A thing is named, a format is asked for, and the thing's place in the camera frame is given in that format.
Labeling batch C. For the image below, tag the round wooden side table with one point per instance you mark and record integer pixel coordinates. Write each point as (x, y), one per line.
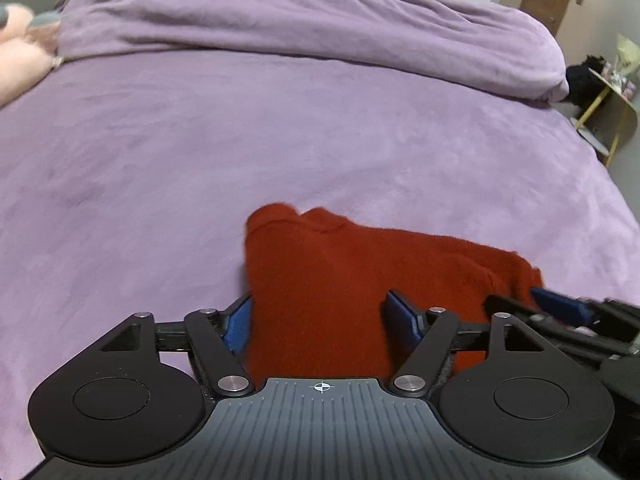
(622, 120)

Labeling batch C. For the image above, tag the black fluffy object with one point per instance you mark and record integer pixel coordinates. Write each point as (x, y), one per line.
(582, 80)

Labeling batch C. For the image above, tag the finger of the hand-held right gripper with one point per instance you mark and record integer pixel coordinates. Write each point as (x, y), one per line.
(515, 306)
(560, 306)

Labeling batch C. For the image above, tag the red knit sweater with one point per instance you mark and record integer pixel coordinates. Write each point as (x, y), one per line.
(325, 285)

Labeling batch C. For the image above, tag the purple duvet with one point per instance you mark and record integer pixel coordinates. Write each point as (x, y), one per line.
(300, 20)

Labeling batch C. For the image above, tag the pink plush toy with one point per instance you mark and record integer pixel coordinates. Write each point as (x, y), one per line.
(15, 60)

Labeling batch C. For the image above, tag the purple bed sheet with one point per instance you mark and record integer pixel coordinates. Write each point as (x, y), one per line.
(200, 135)

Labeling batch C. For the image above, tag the pale yellow paper item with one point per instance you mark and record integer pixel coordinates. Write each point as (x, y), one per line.
(627, 52)

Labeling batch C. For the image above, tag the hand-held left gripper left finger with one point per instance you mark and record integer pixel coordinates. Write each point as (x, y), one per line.
(239, 327)

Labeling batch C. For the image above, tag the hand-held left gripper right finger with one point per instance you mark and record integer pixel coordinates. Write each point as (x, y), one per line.
(400, 317)

